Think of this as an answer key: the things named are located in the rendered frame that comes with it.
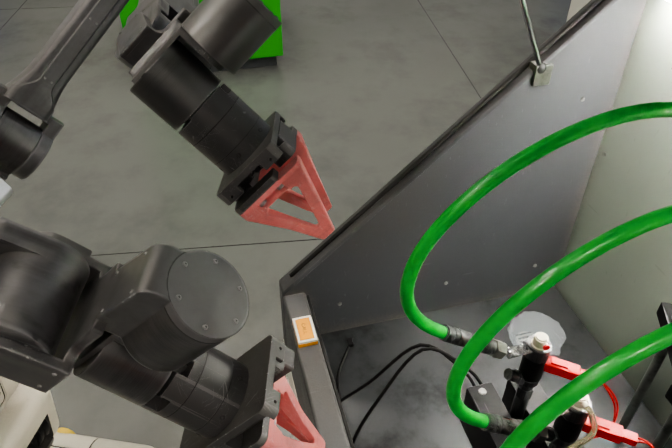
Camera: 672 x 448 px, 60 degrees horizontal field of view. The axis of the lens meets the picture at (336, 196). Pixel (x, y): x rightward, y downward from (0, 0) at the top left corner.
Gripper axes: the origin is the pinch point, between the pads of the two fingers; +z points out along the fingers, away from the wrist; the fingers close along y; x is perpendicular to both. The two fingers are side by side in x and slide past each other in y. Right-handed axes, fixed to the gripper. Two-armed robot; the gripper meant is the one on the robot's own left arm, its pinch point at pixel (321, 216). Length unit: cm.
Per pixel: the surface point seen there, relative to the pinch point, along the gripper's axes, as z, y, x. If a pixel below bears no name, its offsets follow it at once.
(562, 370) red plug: 36.1, 4.9, -4.2
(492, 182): 7.4, -2.4, -13.4
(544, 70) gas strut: 18.0, 33.0, -28.0
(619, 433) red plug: 39.6, -3.1, -5.2
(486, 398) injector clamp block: 39.1, 11.7, 7.2
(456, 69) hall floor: 105, 333, -34
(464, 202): 7.2, -2.3, -10.4
